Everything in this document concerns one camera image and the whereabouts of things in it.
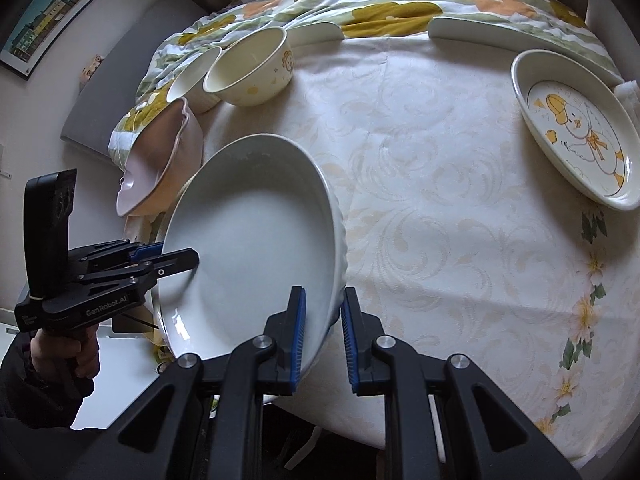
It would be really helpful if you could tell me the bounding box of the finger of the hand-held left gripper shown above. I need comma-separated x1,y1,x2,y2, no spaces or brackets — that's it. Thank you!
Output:
77,248,200,302
70,240,165,273

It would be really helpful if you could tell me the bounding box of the cream floral tablecloth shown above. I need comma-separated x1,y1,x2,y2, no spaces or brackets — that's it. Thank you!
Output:
122,25,640,461

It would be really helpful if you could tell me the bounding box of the white ribbed deep plate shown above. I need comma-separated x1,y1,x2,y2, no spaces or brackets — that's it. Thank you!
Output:
157,132,347,378

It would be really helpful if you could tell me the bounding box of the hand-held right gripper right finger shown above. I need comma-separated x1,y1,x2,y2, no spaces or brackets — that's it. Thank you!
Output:
341,287,583,480

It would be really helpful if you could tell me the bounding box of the framed wall poster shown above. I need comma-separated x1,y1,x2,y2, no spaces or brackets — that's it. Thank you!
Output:
0,0,120,82

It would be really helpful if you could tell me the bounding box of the small pale ornament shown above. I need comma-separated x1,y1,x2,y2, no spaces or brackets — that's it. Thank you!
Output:
79,54,104,94

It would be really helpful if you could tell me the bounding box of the grey padded panel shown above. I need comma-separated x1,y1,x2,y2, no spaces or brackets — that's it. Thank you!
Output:
60,0,211,167

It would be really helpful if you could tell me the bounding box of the person's left forearm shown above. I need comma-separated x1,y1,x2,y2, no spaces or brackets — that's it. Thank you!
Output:
0,330,121,480

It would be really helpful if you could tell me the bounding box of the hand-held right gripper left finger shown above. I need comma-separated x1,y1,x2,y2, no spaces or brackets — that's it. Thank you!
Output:
65,286,307,480

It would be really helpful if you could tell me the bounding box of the pink wavy-rim bowl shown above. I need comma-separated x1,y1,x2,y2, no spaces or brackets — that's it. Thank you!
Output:
116,97,205,217

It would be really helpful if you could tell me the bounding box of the small white bowl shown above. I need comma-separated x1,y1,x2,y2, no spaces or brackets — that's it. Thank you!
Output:
166,45,224,114

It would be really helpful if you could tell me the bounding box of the cream printed bowl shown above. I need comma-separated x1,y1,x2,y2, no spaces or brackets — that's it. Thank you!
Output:
202,26,296,107

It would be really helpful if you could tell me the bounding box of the person's left hand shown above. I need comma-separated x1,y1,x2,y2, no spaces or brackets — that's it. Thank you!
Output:
30,332,101,396

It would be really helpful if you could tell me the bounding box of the duck print plate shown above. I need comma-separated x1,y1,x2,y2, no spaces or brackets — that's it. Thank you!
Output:
511,49,640,212

